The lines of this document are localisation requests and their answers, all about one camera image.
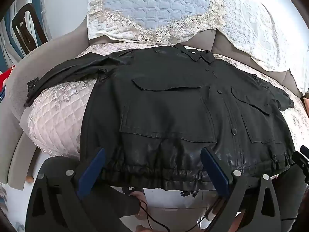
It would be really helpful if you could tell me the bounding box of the person's right leg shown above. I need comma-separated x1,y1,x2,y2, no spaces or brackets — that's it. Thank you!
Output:
270,167,309,232

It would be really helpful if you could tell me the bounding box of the black cable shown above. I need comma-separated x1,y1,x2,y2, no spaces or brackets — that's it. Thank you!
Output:
136,199,174,232

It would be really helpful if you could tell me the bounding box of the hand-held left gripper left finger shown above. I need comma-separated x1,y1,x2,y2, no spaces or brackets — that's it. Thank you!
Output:
25,147,107,232

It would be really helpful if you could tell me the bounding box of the white quilted cover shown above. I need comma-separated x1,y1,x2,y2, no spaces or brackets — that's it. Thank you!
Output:
215,0,309,95

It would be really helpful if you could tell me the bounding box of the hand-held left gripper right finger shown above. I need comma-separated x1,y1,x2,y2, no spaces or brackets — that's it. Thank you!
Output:
200,147,288,232

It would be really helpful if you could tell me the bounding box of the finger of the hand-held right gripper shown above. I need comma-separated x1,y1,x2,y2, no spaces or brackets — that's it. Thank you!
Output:
293,145,309,174

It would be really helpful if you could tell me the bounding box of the grey sofa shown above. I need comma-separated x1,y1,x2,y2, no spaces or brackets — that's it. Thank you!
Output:
6,17,305,186

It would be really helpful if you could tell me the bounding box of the red toy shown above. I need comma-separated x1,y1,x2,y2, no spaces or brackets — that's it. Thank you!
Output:
0,66,15,97

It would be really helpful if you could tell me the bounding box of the pink quilted sofa cover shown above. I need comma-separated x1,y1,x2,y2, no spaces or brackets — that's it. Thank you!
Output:
27,42,307,160

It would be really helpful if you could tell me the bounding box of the black jacket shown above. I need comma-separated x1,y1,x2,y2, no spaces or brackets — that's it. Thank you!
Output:
24,43,298,191

